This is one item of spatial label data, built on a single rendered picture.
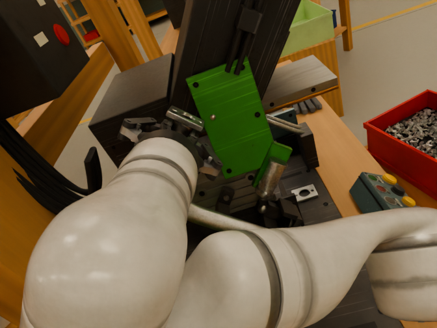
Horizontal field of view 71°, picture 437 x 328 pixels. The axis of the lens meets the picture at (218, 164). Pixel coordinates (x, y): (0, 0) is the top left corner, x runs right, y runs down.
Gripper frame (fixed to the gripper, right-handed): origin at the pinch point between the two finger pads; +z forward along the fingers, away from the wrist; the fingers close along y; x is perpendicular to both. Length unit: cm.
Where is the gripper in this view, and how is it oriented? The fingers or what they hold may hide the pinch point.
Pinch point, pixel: (179, 133)
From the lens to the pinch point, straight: 45.1
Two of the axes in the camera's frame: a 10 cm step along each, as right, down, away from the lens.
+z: 0.1, -3.8, 9.3
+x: -4.4, 8.3, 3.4
